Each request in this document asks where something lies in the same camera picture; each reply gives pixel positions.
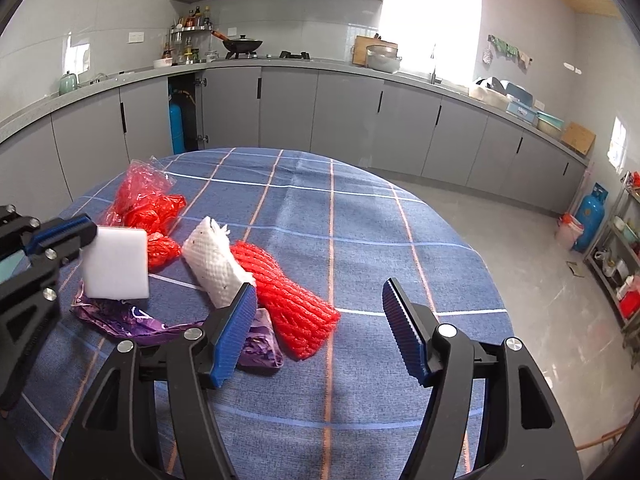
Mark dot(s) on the hanging cloths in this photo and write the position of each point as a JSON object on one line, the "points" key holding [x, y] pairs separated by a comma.
{"points": [[507, 50]]}

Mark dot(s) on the metal spice rack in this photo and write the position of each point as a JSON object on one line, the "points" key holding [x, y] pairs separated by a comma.
{"points": [[190, 31]]}

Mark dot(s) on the small white jar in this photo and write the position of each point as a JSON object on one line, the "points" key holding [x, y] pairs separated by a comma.
{"points": [[211, 56]]}

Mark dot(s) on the red foam net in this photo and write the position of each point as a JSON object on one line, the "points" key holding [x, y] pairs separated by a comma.
{"points": [[295, 305]]}

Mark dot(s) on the white foam block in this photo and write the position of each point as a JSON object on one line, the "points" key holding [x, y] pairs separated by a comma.
{"points": [[117, 265]]}

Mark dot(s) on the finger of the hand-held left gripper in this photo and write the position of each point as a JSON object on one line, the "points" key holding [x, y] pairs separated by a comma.
{"points": [[47, 275], [62, 230]]}

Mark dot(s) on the window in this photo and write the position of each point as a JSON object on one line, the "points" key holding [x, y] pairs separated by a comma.
{"points": [[430, 15]]}

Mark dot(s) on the metal faucet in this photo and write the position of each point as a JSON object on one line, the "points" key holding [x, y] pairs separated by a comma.
{"points": [[434, 67]]}

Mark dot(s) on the grey lower cabinets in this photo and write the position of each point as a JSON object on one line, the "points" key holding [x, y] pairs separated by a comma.
{"points": [[350, 115]]}

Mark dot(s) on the pink bin with red bag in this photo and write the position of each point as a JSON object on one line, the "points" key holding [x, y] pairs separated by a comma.
{"points": [[569, 232]]}

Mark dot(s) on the white basin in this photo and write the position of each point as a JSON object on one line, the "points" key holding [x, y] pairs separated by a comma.
{"points": [[485, 96]]}

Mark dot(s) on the small cardboard piece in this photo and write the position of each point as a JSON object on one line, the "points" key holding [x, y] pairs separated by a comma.
{"points": [[575, 269]]}

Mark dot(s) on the gas stove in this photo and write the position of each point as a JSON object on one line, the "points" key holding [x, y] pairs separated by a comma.
{"points": [[292, 55]]}

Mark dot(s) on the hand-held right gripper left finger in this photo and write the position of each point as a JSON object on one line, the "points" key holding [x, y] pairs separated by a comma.
{"points": [[232, 340]]}

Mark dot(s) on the translucent red plastic bag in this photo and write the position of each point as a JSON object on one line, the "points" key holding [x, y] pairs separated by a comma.
{"points": [[145, 205]]}

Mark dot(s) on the spice rack with bottles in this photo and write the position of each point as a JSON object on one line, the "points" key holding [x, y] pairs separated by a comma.
{"points": [[192, 17]]}

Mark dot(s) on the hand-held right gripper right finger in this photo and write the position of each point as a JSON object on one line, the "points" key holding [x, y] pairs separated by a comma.
{"points": [[406, 330]]}

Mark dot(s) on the wooden cutting board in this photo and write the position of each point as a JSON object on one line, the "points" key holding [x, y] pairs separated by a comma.
{"points": [[360, 47]]}

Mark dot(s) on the blue gas cylinder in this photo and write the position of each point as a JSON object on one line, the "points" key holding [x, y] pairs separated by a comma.
{"points": [[590, 220], [176, 125]]}

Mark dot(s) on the green kettle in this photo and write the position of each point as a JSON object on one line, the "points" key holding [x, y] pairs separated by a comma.
{"points": [[67, 85]]}

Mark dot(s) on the teal basin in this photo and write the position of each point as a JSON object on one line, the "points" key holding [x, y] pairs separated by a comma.
{"points": [[550, 124]]}

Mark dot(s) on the purple plastic wrapper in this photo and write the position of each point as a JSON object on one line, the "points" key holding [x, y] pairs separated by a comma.
{"points": [[125, 320]]}

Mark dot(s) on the white foam net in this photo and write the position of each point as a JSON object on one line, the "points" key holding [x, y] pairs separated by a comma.
{"points": [[210, 260]]}

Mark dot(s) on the white bowl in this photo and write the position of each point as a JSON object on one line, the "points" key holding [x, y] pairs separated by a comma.
{"points": [[163, 62]]}

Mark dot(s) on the small crumpled red bag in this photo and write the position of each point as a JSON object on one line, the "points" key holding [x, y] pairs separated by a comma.
{"points": [[163, 251]]}

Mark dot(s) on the blue dish rack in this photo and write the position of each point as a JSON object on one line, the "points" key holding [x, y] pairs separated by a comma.
{"points": [[517, 102]]}

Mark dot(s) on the metal shelf rack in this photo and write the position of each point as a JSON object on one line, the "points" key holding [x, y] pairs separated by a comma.
{"points": [[612, 280]]}

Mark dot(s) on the black wok with lid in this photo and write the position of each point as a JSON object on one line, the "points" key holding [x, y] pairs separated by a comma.
{"points": [[242, 45]]}

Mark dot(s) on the blue plaid tablecloth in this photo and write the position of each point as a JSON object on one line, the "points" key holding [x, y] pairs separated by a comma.
{"points": [[350, 240]]}

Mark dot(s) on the brown board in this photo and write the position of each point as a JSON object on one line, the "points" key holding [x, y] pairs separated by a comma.
{"points": [[579, 139]]}

